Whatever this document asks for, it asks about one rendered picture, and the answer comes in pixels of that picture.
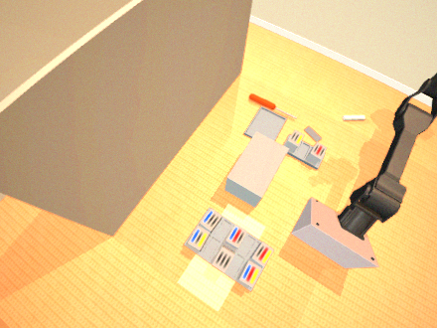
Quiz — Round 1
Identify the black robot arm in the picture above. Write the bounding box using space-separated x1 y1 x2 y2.
337 74 437 241

